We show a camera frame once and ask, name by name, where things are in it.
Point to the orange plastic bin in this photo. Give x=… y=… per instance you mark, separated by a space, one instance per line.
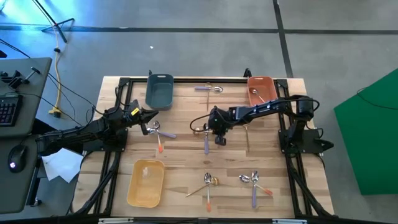
x=267 y=88

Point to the silver metal bracket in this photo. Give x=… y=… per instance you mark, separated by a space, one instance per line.
x=289 y=221
x=115 y=220

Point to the black computer mouse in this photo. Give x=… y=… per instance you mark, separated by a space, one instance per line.
x=17 y=158

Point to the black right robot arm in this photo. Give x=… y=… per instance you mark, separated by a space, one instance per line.
x=264 y=109

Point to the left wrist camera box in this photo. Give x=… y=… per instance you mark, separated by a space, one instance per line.
x=135 y=109

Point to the green board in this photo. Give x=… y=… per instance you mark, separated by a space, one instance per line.
x=367 y=140

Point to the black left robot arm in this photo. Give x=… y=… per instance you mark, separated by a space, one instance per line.
x=77 y=133

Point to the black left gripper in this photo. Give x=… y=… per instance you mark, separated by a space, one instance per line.
x=133 y=118

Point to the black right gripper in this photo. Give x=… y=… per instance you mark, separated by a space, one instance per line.
x=219 y=121

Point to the black keyboard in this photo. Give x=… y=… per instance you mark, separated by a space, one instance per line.
x=9 y=110

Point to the black aluminium table frame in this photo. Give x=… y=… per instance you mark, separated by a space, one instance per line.
x=192 y=80

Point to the gold spoon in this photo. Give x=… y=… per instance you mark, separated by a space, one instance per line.
x=247 y=140
x=255 y=91
x=196 y=130
x=215 y=180

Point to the black desk clamp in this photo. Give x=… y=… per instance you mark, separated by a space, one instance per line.
x=15 y=81

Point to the teal plastic bin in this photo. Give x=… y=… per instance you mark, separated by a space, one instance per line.
x=159 y=93

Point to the yellow plastic bin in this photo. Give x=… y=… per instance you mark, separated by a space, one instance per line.
x=145 y=186

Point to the white paper sheet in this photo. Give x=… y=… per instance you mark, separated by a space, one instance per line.
x=62 y=165

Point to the black tripod stand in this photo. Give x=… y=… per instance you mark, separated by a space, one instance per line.
x=57 y=26

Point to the grey desk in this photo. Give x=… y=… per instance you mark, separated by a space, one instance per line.
x=34 y=109

